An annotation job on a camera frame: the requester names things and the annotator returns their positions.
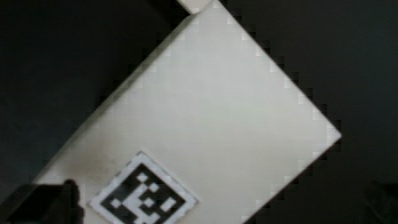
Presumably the small white box part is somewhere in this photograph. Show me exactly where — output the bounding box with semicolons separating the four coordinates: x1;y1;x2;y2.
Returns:
37;0;340;224

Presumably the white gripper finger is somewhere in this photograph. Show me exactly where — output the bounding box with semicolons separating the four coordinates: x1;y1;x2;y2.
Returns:
0;179;81;224

